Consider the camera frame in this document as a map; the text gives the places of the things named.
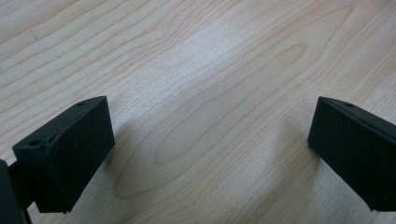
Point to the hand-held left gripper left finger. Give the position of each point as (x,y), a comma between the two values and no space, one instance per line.
(71,155)

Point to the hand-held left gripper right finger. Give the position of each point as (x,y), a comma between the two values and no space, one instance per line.
(358,149)

